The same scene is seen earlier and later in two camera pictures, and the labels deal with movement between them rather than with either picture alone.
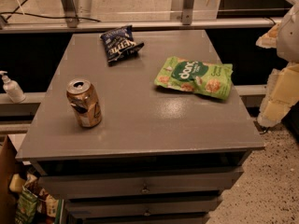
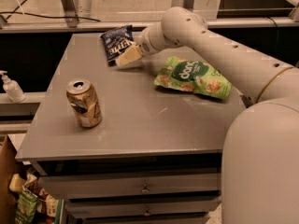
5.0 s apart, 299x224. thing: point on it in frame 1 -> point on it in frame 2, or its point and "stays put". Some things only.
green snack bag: x=212 y=79 stays put
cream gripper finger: x=282 y=91 -> x=149 y=40
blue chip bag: x=119 y=43 stays put
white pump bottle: x=12 y=89 stays put
